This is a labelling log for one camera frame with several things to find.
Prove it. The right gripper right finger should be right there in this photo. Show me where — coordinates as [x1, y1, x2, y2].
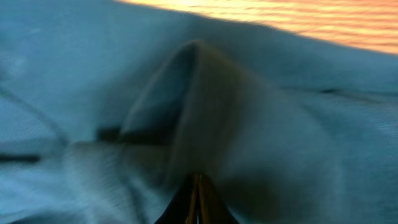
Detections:
[198, 175, 239, 224]

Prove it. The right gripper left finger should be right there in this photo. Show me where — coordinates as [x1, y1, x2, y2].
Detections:
[155, 174, 199, 224]

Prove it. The blue polo shirt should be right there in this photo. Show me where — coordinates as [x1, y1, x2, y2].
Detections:
[1, 1, 397, 223]

